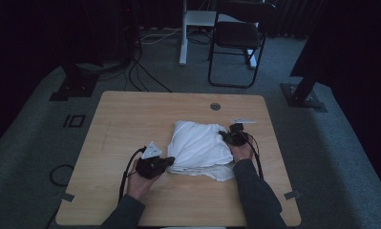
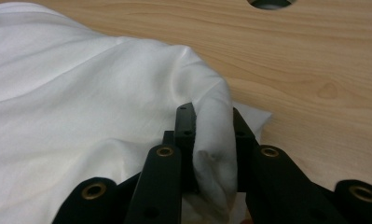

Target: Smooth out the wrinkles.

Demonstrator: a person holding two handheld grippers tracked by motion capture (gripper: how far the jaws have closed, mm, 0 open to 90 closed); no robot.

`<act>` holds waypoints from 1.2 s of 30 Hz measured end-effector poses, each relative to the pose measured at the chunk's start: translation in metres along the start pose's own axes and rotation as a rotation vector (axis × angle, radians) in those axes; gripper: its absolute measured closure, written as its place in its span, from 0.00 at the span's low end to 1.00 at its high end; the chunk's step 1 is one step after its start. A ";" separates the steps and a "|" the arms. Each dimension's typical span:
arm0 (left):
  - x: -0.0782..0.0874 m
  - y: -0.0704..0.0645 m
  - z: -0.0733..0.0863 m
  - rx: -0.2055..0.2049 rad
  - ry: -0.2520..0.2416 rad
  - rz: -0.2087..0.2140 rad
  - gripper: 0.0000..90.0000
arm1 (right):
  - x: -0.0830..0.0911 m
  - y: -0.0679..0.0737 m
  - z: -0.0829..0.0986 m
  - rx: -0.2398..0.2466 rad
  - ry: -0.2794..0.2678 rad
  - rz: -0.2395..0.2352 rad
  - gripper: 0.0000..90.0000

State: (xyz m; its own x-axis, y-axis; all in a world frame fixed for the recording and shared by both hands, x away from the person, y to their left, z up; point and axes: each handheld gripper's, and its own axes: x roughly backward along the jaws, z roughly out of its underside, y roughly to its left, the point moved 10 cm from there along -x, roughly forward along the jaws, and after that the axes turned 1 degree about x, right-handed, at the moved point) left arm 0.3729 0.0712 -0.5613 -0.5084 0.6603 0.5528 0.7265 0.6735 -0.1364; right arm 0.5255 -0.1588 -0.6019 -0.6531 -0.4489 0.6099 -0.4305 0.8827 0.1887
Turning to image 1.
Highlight black floor cables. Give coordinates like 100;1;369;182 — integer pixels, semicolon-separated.
98;47;173;94

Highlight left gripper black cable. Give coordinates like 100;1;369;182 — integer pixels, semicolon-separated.
117;146;147;204

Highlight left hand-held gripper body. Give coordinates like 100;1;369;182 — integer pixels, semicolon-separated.
135;141;167;179

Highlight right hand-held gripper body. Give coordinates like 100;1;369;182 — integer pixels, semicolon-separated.
226;123;251;147

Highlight grey tape piece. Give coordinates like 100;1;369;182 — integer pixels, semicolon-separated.
55;192;76;203
283;190;302;200

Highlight white desk frame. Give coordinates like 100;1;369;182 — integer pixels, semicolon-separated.
179;0;259;70

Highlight person's right hand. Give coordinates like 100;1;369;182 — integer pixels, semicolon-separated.
227;141;255;164

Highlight white tape strip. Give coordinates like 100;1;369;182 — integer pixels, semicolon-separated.
229;118;257;125

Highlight person's left hand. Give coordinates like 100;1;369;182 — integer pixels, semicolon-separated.
126;158;162;202

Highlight white garment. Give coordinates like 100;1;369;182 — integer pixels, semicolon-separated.
166;119;236;182

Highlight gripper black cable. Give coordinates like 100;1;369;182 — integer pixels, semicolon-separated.
117;146;147;204
244;133;265;179

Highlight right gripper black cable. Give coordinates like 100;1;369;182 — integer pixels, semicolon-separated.
244;133;265;179

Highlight white floor cable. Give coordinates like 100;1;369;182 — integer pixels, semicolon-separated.
139;28;183;46

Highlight black folding chair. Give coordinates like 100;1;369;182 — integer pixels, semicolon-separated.
207;1;277;90

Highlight black slanted stand with base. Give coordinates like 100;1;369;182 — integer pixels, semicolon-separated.
280;71;328;114

